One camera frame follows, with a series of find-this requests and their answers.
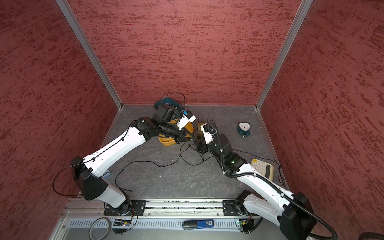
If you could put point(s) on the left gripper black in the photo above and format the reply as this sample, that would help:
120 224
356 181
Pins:
181 137

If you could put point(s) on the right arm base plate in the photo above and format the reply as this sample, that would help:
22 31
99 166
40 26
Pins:
232 208

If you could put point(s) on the aluminium rail frame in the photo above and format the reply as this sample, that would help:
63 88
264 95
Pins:
155 208

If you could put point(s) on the teal kitchen scale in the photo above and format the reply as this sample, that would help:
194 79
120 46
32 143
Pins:
243 129

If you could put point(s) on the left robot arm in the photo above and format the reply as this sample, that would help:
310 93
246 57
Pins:
88 171

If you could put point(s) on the yellow plastic tray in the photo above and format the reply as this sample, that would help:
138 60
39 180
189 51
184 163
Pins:
170 141

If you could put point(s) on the right corner aluminium profile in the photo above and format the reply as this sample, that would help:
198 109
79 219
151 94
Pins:
290 37

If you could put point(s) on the teal plastic tray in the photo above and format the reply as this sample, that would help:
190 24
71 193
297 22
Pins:
168 101

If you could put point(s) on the grey cable spool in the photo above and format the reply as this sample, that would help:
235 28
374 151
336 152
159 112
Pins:
199 131

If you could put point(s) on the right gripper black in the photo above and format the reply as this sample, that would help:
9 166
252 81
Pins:
203 146

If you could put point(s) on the blue black handheld device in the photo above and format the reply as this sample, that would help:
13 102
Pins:
198 224

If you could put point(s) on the left corner aluminium profile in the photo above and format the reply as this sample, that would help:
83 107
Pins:
79 33

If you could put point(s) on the beige calculator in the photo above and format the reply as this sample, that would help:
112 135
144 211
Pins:
263 168

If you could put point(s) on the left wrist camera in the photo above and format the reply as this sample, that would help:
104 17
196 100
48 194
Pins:
187 117

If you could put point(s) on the corner aluminium profile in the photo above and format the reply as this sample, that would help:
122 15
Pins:
290 37
79 33

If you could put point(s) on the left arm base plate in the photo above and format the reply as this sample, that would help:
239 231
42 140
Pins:
133 207

